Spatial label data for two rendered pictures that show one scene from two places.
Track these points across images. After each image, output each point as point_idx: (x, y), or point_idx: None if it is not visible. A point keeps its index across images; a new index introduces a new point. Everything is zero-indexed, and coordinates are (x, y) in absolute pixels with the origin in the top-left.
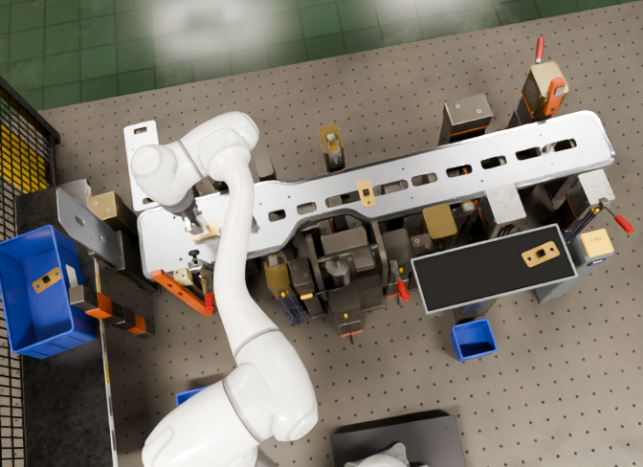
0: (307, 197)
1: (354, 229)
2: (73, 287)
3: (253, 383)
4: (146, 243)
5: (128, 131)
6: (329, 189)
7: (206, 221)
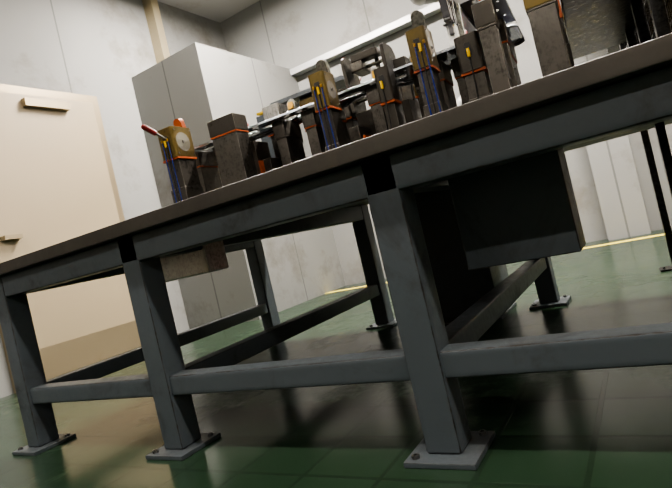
0: (369, 85)
1: (355, 54)
2: None
3: None
4: (512, 33)
5: None
6: (351, 91)
7: (449, 41)
